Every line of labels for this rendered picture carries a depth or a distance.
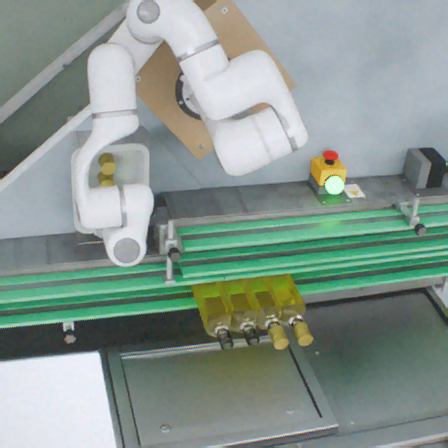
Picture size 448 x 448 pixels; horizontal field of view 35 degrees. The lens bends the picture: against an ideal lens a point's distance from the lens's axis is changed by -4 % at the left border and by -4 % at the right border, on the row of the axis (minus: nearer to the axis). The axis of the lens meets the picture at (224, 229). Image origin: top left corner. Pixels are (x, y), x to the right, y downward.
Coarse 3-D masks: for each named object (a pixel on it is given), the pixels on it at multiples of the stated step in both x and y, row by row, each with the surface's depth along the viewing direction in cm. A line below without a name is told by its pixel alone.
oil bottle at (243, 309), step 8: (224, 280) 171; (232, 280) 171; (240, 280) 172; (224, 288) 169; (232, 288) 169; (240, 288) 169; (224, 296) 169; (232, 296) 167; (240, 296) 167; (248, 296) 167; (232, 304) 164; (240, 304) 164; (248, 304) 165; (232, 312) 163; (240, 312) 162; (248, 312) 163; (256, 312) 163; (232, 320) 164; (240, 320) 162; (248, 320) 162; (256, 320) 163; (240, 328) 163
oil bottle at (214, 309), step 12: (192, 288) 175; (204, 288) 169; (216, 288) 169; (204, 300) 165; (216, 300) 165; (204, 312) 164; (216, 312) 162; (228, 312) 162; (204, 324) 165; (216, 324) 160; (228, 324) 161; (216, 336) 162
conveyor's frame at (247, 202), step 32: (192, 192) 178; (224, 192) 179; (256, 192) 180; (288, 192) 181; (352, 192) 183; (384, 192) 184; (192, 224) 169; (0, 256) 167; (32, 256) 168; (64, 256) 169; (96, 256) 170; (160, 256) 172
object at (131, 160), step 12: (132, 144) 158; (72, 156) 156; (96, 156) 165; (120, 156) 167; (132, 156) 168; (144, 156) 161; (72, 168) 157; (96, 168) 167; (120, 168) 169; (132, 168) 170; (144, 168) 162; (72, 180) 159; (96, 180) 169; (120, 180) 171; (132, 180) 171; (144, 180) 164; (84, 228) 168
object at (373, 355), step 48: (432, 288) 202; (0, 336) 176; (48, 336) 178; (96, 336) 179; (144, 336) 181; (192, 336) 182; (336, 336) 185; (384, 336) 186; (432, 336) 187; (336, 384) 171; (384, 384) 172; (432, 384) 173; (384, 432) 155; (432, 432) 156
